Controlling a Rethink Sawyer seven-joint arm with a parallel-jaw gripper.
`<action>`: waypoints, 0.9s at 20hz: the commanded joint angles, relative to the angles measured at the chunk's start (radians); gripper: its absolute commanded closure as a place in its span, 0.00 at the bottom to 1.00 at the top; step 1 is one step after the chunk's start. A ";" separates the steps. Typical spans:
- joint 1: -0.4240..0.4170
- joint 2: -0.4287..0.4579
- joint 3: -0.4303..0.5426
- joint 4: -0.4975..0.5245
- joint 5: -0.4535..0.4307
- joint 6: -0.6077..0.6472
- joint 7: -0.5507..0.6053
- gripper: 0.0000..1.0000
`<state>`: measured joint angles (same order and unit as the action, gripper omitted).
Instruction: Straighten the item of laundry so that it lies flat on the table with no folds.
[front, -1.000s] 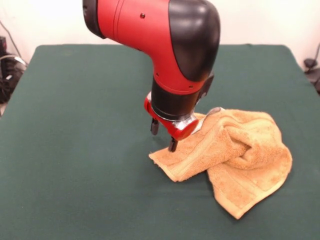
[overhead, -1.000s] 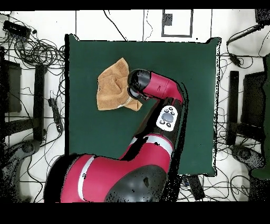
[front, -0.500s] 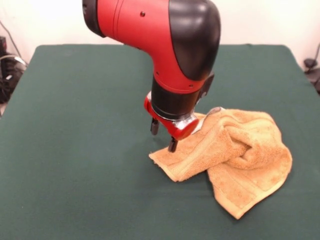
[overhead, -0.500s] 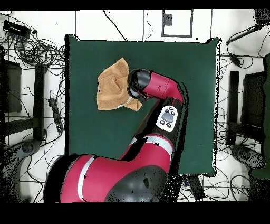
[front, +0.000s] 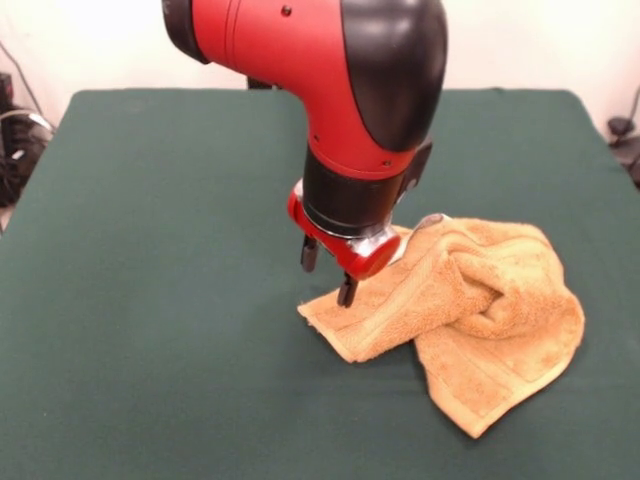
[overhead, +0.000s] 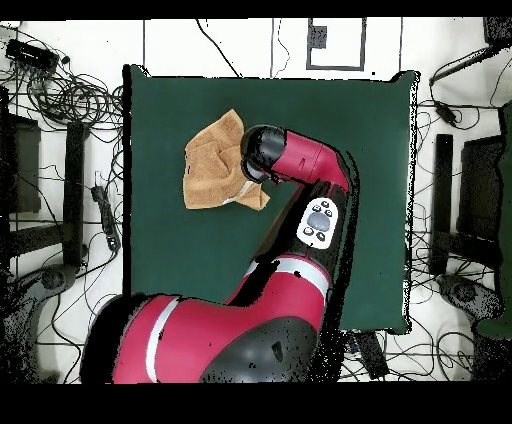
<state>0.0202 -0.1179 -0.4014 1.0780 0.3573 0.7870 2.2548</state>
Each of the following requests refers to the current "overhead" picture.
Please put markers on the orange terry towel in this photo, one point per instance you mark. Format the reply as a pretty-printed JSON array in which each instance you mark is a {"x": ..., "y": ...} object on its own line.
[{"x": 212, "y": 172}]

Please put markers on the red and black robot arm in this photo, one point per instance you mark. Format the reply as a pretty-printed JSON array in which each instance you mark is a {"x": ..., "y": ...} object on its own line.
[{"x": 240, "y": 340}]

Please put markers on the dark green table cloth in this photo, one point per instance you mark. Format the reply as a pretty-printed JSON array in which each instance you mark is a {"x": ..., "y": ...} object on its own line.
[{"x": 200, "y": 248}]

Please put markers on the black power strip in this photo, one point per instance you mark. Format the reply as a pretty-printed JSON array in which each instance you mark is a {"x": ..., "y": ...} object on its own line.
[{"x": 106, "y": 218}]

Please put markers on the black power brick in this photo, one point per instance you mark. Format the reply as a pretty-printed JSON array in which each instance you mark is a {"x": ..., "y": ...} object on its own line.
[{"x": 372, "y": 356}]

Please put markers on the black power adapter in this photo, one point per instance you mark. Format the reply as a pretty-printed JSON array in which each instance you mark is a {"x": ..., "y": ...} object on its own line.
[{"x": 446, "y": 112}]

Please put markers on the grey tripod base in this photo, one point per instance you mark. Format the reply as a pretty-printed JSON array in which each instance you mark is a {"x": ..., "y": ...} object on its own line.
[
  {"x": 466, "y": 294},
  {"x": 52, "y": 280}
]

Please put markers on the black multi-port hub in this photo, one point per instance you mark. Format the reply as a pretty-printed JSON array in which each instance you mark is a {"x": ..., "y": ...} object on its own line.
[{"x": 32, "y": 54}]

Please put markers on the black box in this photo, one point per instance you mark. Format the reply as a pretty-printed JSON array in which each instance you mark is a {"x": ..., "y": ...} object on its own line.
[{"x": 498, "y": 30}]

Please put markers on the black metal stand frame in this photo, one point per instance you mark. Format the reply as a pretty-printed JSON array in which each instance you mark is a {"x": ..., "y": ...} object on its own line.
[
  {"x": 74, "y": 192},
  {"x": 444, "y": 200}
]

